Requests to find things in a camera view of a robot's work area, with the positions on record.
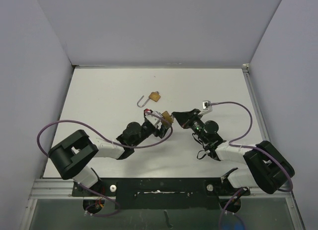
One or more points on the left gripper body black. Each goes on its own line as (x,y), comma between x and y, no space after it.
(146,131)

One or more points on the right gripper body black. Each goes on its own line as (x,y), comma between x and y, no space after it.
(197,125)

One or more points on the brass padlock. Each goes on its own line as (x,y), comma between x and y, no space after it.
(154,96)
(168,119)

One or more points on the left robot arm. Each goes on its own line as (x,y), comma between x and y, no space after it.
(71,155)

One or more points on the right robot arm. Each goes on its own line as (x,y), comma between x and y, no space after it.
(267,168)

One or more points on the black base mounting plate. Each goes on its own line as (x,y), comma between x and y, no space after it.
(159,194)

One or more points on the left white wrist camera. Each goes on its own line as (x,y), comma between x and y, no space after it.
(153,117)

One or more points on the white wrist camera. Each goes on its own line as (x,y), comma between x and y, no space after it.
(153,117)
(206,107)

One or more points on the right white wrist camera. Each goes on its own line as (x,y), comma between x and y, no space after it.
(206,107)

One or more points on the aluminium right rail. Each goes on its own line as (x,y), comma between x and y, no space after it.
(256,106)

